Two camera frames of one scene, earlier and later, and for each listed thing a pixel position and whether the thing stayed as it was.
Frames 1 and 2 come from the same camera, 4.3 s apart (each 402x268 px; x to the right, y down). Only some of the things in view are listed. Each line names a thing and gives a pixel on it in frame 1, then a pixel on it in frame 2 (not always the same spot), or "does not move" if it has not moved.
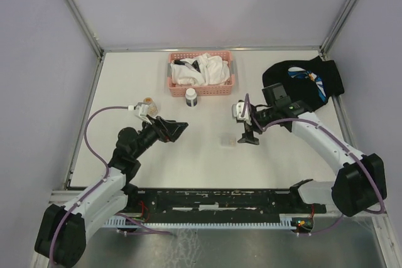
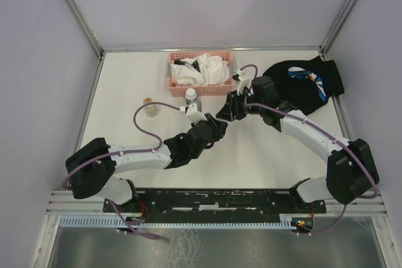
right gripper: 249,138 → 231,107
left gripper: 166,130 → 219,129
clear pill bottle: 152,108 does not move
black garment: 314,81 does not move
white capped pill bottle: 191,97 does not move
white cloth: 213,70 does not move
